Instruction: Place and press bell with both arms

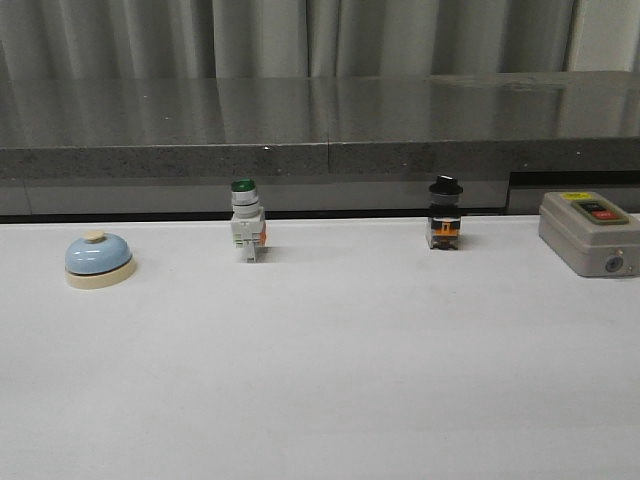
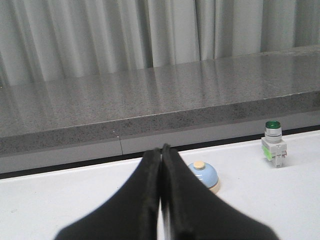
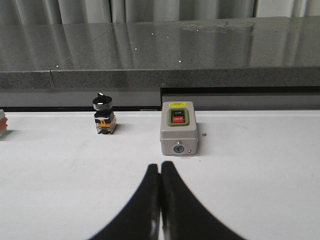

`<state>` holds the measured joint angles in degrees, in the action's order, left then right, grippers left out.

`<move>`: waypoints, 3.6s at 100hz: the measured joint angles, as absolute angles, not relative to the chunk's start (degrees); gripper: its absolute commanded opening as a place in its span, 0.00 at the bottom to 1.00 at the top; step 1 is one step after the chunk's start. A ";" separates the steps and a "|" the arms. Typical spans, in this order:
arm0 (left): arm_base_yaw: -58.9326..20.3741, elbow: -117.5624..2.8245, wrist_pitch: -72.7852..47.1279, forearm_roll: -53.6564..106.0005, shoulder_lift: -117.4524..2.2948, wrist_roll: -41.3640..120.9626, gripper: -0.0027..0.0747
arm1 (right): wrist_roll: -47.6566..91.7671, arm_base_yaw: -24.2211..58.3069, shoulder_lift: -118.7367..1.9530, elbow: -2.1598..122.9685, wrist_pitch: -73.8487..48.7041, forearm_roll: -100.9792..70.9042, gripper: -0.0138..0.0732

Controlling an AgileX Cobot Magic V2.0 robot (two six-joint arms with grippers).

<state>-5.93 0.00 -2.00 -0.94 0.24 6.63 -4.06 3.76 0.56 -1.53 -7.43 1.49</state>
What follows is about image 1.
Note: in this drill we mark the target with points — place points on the green pushbutton switch module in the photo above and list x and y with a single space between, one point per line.
248 224

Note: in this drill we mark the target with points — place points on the black rotary selector switch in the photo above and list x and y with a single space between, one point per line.
444 220

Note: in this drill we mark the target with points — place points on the grey on off switch box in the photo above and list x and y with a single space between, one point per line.
592 235

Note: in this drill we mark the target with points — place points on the blue desk bell cream base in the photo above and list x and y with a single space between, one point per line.
97 260

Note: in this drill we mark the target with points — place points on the grey curtain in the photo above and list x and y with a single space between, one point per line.
235 39

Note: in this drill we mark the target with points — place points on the grey stone counter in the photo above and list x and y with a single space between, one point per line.
169 148

